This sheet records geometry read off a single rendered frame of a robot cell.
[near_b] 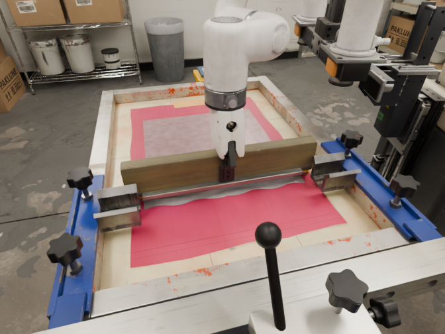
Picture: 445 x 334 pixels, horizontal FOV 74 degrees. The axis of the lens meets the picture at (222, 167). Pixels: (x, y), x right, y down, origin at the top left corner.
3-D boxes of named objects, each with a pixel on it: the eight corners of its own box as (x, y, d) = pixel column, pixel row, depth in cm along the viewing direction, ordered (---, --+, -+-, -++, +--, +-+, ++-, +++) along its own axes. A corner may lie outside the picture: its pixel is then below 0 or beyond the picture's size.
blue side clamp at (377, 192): (315, 162, 76) (321, 139, 72) (333, 159, 77) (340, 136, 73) (397, 259, 53) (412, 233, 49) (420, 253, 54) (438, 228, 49)
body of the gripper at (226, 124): (254, 105, 49) (250, 159, 56) (237, 82, 57) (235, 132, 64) (210, 109, 48) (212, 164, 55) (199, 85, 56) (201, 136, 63)
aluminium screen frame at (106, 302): (104, 101, 102) (102, 91, 100) (264, 85, 113) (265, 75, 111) (68, 337, 41) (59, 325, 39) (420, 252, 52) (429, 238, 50)
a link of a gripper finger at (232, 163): (239, 161, 52) (234, 171, 57) (230, 122, 54) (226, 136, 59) (233, 162, 52) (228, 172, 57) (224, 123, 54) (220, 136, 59)
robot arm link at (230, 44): (253, 5, 54) (298, 12, 49) (249, 64, 60) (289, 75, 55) (191, 17, 45) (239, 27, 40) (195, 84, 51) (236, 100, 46)
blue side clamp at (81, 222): (87, 198, 65) (77, 173, 61) (110, 195, 66) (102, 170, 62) (63, 340, 42) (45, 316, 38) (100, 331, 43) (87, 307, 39)
